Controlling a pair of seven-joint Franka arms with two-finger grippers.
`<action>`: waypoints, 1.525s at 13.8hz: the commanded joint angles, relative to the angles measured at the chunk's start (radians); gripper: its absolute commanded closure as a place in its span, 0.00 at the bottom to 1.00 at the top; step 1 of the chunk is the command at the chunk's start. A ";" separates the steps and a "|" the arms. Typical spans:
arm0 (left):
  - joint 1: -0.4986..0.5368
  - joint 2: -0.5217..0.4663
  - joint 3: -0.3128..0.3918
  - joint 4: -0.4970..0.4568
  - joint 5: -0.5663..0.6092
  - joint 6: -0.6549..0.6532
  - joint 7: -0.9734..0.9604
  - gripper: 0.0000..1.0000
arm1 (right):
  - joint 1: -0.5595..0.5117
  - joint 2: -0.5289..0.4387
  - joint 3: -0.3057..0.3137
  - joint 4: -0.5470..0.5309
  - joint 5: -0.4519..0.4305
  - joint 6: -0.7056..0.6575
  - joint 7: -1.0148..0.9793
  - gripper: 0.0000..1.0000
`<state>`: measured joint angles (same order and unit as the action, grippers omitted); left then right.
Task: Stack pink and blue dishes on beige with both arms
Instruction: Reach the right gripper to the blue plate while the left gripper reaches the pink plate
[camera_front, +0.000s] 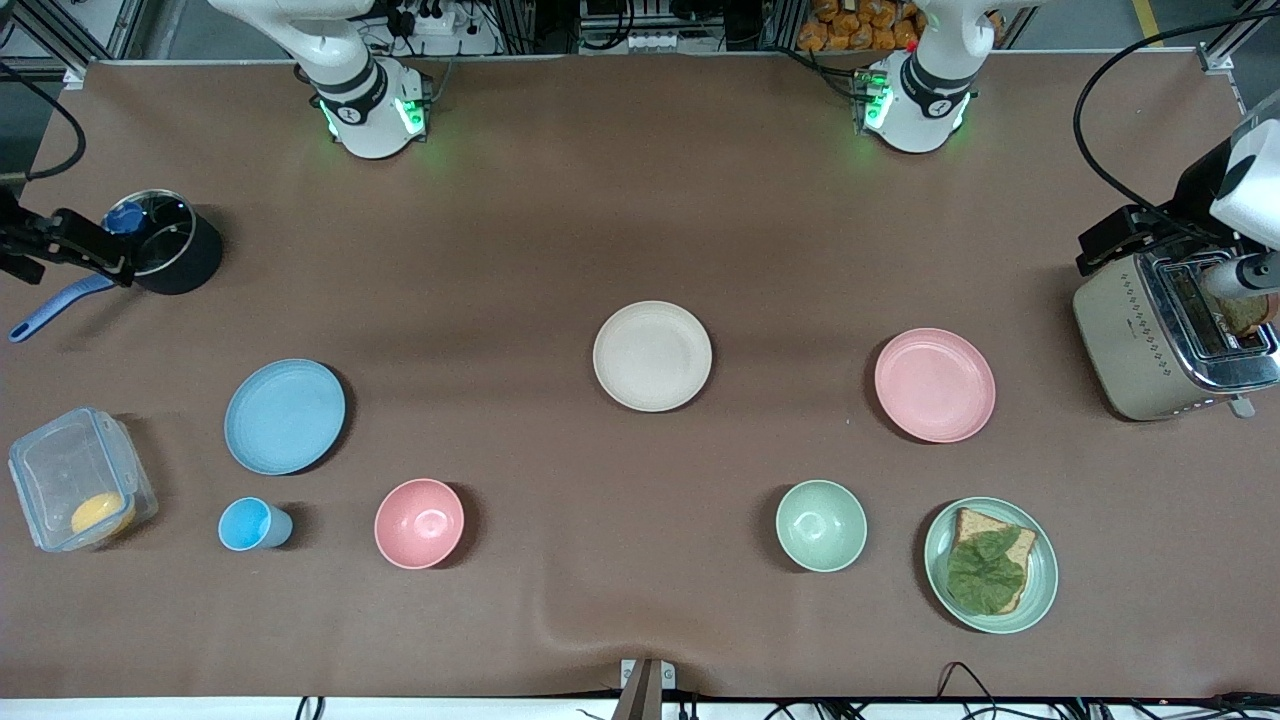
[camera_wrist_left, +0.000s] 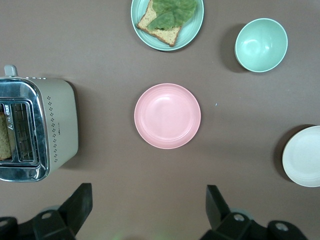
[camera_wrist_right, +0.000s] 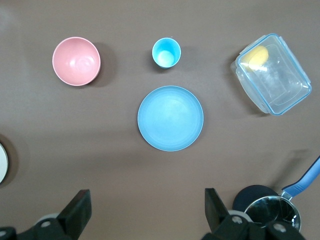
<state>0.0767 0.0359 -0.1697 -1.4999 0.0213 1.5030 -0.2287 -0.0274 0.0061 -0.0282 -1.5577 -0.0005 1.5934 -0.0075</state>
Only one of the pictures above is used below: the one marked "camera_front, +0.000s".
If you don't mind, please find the green lettuce leaf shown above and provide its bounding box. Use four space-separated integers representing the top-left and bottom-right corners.
946 527 1028 615

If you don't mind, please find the pink bowl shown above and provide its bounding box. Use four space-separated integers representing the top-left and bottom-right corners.
374 478 466 571

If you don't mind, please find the glass lid with blue knob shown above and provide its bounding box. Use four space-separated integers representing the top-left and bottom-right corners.
103 190 195 277

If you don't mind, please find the blue cup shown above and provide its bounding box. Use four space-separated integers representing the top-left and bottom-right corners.
218 497 294 552

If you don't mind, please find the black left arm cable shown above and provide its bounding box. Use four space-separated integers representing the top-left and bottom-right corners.
1073 8 1280 219

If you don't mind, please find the bag of orange buns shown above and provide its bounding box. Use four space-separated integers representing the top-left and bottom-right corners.
797 0 926 53

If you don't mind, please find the metal table edge bracket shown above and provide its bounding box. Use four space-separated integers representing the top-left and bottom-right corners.
620 658 677 720

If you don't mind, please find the beige plate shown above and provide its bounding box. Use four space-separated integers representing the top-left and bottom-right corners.
592 300 714 413

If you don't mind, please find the green plate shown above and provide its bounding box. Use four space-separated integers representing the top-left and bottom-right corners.
923 497 1059 635

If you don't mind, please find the blue plate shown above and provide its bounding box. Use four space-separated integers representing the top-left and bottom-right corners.
223 358 347 476

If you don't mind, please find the white power strip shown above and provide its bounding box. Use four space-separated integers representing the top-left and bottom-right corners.
385 0 473 37

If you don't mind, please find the black looped floor cable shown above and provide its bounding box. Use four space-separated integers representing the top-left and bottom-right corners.
935 660 1006 720

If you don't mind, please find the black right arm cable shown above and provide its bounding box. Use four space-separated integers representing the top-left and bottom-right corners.
0 62 87 183

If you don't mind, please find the brown bread slice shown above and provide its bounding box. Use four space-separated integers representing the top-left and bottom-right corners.
945 507 1038 614

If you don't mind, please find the beige and chrome toaster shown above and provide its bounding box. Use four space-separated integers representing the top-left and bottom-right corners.
1072 245 1280 423

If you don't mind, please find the black saucepan with blue handle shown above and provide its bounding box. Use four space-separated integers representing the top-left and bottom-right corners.
8 188 225 345

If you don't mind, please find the green bowl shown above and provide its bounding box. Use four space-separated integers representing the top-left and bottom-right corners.
775 480 869 573

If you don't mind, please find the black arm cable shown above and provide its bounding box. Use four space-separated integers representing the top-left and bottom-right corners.
0 62 87 183
1073 8 1280 219

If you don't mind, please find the dark toast slice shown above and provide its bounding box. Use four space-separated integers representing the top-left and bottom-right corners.
1205 288 1280 338

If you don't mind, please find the clear plastic container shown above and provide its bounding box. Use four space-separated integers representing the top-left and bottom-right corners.
8 406 159 553

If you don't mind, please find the yellow round food piece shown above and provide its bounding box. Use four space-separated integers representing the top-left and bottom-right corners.
70 492 136 538

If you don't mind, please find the pink plate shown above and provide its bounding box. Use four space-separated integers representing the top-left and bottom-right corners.
874 328 997 444

